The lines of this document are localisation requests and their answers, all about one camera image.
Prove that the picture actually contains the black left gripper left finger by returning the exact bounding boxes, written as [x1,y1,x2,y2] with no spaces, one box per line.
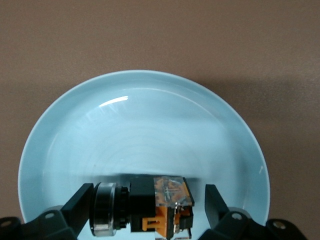
[0,183,95,240]

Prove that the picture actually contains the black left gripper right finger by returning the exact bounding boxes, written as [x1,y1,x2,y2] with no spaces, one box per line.
[199,183,320,240]

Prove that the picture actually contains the orange and black push-button switch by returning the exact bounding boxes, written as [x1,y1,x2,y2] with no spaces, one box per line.
[89,174,196,240]

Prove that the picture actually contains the light blue round plate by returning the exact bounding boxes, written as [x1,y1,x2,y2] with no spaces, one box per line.
[18,69,271,240]

